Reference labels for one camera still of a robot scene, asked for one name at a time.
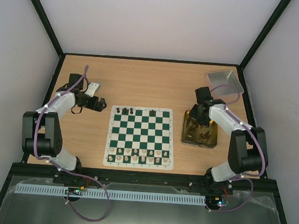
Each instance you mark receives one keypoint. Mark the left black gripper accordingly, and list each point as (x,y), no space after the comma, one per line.
(99,107)

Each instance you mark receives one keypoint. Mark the gold tin with dark pieces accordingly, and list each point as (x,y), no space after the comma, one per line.
(195,134)

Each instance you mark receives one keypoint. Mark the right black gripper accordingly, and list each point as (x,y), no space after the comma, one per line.
(203,119)

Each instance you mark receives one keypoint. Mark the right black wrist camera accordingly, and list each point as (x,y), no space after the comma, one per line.
(203,94)

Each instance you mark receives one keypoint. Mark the grey slotted cable duct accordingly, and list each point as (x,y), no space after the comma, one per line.
(47,190)

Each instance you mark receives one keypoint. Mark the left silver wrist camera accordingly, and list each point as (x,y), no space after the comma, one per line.
(92,89)

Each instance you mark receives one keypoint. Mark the black mounting rail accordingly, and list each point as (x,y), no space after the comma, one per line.
(190,183)

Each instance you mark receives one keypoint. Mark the green white chess board mat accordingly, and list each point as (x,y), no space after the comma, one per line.
(142,132)

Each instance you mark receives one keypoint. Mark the silver tin lid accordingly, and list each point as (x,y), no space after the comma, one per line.
(224,83)

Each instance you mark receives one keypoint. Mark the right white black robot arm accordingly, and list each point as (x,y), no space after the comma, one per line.
(247,147)

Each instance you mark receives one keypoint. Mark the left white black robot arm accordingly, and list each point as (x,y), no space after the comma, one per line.
(41,130)

